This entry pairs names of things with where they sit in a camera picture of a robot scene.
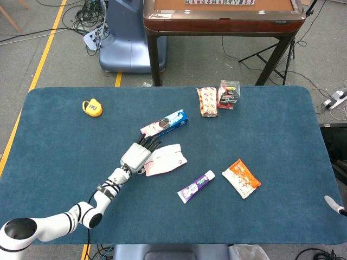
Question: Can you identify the white power strip with plugs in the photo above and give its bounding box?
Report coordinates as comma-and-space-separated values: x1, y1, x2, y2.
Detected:
83, 22, 109, 51

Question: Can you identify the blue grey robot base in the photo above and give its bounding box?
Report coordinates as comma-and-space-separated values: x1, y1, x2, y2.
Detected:
98, 0, 168, 74

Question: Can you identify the clear box with red items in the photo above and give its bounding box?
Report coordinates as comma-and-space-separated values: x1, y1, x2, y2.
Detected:
217, 80, 241, 111

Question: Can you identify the blue table mat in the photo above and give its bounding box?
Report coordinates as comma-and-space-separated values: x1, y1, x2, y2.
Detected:
0, 86, 336, 246

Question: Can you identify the purple toothpaste tube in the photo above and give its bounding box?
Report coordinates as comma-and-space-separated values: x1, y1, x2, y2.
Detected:
177, 170, 216, 205

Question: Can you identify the orange white snack bag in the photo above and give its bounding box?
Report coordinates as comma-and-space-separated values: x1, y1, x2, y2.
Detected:
221, 158, 262, 200

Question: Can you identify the brown mahjong table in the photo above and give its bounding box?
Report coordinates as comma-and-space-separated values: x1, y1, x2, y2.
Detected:
142, 0, 306, 87

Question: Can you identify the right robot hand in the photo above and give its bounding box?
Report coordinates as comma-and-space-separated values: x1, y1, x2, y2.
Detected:
324, 195, 347, 217

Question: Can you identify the black tripod stand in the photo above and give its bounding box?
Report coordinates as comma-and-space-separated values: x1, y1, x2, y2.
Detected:
238, 0, 318, 86

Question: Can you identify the row of mahjong tiles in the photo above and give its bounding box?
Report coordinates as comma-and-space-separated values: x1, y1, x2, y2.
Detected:
184, 0, 255, 6

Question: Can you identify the black cable bundle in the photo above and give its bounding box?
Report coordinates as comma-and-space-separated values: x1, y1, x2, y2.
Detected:
61, 0, 109, 36

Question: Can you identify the black case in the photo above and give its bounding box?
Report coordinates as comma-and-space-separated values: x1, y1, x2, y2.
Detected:
319, 123, 347, 187

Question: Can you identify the white red patterned snack pack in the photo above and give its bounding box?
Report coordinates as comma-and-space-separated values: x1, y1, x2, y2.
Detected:
196, 87, 219, 118

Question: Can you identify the grey robot torso base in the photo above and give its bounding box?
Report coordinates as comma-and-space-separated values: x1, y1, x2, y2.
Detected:
112, 244, 230, 260

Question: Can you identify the clear plastic bag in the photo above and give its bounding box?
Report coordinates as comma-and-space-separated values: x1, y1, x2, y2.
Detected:
228, 244, 271, 260

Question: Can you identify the yellow tape measure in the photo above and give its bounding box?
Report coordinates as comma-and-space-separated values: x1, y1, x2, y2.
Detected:
81, 98, 104, 118

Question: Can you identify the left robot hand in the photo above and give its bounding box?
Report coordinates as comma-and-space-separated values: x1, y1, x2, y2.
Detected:
120, 135, 163, 174

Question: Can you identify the wooden chair leg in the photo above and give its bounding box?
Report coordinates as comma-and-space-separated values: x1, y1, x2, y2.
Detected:
0, 0, 30, 34

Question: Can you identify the blue cookie box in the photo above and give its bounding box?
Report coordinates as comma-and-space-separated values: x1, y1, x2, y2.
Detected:
139, 109, 189, 139

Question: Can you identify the white pouch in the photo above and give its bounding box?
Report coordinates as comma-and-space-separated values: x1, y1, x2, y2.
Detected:
144, 144, 188, 177

